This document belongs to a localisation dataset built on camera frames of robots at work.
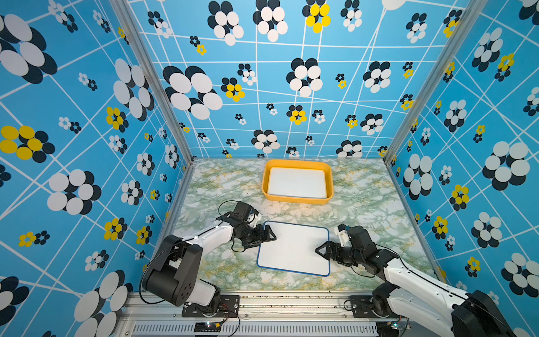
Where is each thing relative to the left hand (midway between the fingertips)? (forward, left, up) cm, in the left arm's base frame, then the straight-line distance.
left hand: (271, 239), depth 86 cm
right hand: (-5, -22, -1) cm, 22 cm away
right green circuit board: (-29, -39, -4) cm, 49 cm away
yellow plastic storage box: (+43, -28, 0) cm, 51 cm away
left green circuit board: (-29, +22, -7) cm, 37 cm away
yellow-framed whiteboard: (+33, -17, -4) cm, 38 cm away
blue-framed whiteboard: (-2, -10, -4) cm, 11 cm away
